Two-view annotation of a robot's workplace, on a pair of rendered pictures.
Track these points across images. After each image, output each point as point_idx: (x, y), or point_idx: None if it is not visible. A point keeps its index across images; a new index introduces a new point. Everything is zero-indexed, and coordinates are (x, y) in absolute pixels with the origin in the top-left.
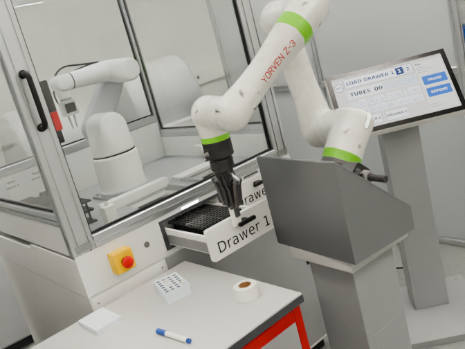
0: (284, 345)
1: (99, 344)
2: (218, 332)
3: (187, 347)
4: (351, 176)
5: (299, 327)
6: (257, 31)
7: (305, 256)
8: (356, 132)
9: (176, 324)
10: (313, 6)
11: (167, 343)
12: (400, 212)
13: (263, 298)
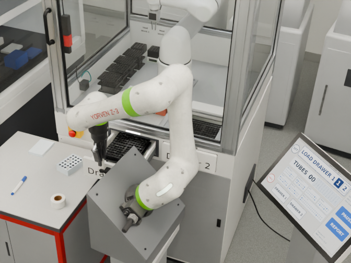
0: (44, 238)
1: (19, 158)
2: (21, 203)
3: (9, 195)
4: (98, 209)
5: (56, 240)
6: (244, 60)
7: None
8: (149, 191)
9: (33, 182)
10: (139, 99)
11: (14, 186)
12: (134, 254)
13: (55, 212)
